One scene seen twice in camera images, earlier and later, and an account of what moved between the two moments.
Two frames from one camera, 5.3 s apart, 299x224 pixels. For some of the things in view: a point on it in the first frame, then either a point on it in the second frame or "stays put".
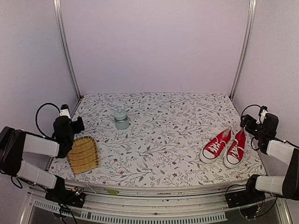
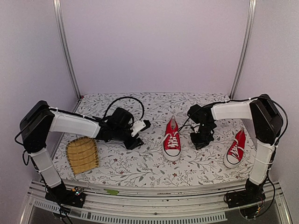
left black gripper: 79,125 -> 134,143
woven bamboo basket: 83,155 stays put
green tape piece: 112,192 stays put
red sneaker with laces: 212,150 -> 172,148
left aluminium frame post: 58,11 stays put
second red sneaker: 233,153 stays put
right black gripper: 248,118 -> 199,144
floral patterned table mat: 155,139 stays put
